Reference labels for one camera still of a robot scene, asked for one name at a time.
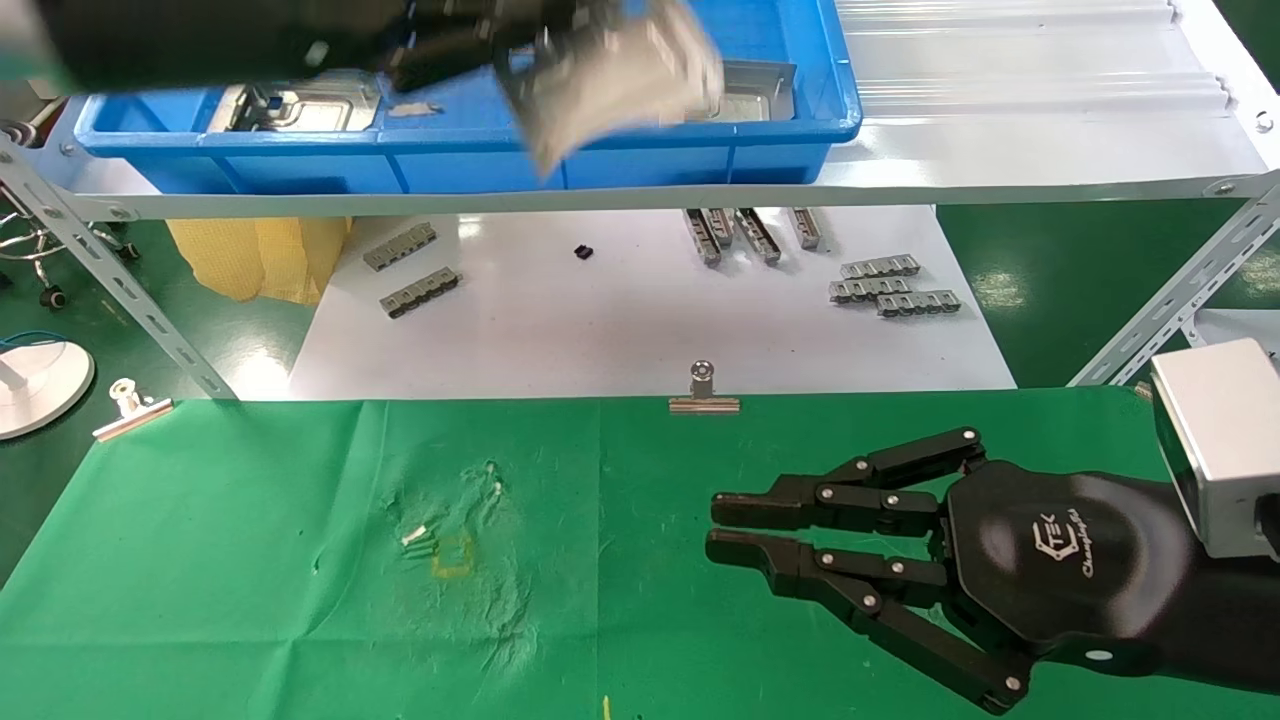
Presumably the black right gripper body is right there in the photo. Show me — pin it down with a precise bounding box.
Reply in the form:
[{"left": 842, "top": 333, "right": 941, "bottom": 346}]
[{"left": 943, "top": 462, "right": 1201, "bottom": 676}]

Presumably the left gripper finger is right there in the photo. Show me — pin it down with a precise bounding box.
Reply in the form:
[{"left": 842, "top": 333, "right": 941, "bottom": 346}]
[
  {"left": 385, "top": 35, "right": 521, "bottom": 93},
  {"left": 405, "top": 0, "right": 591, "bottom": 46}
]

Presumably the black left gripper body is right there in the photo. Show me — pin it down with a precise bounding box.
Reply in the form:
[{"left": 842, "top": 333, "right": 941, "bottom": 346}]
[{"left": 240, "top": 0, "right": 421, "bottom": 91}]

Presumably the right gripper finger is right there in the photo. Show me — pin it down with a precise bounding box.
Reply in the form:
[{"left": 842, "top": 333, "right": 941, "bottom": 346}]
[
  {"left": 705, "top": 530, "right": 1033, "bottom": 713},
  {"left": 710, "top": 427, "right": 986, "bottom": 538}
]

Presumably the bent sheet metal bracket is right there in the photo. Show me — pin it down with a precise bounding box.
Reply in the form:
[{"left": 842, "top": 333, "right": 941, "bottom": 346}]
[
  {"left": 208, "top": 75, "right": 386, "bottom": 134},
  {"left": 690, "top": 58, "right": 798, "bottom": 124},
  {"left": 495, "top": 0, "right": 726, "bottom": 179}
]

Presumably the blue plastic bin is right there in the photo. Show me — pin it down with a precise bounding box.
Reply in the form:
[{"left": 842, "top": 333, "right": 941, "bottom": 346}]
[{"left": 75, "top": 0, "right": 863, "bottom": 196}]

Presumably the grey toothed metal bar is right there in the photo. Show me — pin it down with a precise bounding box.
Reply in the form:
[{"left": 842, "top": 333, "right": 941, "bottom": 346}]
[
  {"left": 840, "top": 254, "right": 921, "bottom": 281},
  {"left": 877, "top": 290, "right": 962, "bottom": 319},
  {"left": 829, "top": 277, "right": 913, "bottom": 304},
  {"left": 381, "top": 266, "right": 461, "bottom": 320},
  {"left": 363, "top": 222, "right": 438, "bottom": 272}
]

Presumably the chrome stool base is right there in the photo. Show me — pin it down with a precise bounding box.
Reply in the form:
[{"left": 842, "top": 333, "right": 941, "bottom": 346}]
[{"left": 0, "top": 180, "right": 141, "bottom": 311}]

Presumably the green cloth mat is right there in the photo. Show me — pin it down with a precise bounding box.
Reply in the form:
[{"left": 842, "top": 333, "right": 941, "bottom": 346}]
[{"left": 0, "top": 385, "right": 1280, "bottom": 720}]

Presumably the white metal shelf board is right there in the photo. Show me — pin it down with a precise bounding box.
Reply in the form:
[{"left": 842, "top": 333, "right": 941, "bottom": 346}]
[{"left": 0, "top": 0, "right": 1280, "bottom": 221}]

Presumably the white round stand base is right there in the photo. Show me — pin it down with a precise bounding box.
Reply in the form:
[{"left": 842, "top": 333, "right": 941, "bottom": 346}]
[{"left": 0, "top": 340, "right": 96, "bottom": 441}]

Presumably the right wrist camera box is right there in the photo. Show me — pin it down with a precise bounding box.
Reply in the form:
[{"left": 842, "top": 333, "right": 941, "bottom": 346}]
[{"left": 1150, "top": 338, "right": 1280, "bottom": 561}]

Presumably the white perforated angle post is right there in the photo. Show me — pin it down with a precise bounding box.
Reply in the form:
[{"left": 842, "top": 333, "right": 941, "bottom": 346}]
[
  {"left": 0, "top": 135, "right": 239, "bottom": 401},
  {"left": 1068, "top": 172, "right": 1280, "bottom": 389}
]

